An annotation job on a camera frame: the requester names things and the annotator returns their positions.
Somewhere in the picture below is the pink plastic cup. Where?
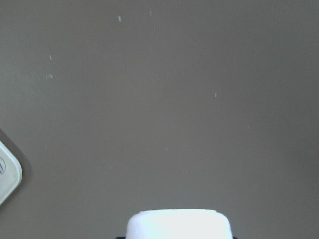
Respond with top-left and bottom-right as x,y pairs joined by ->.
125,209 -> 233,239

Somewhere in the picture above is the cream plastic tray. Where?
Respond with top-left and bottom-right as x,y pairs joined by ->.
0,141 -> 23,205

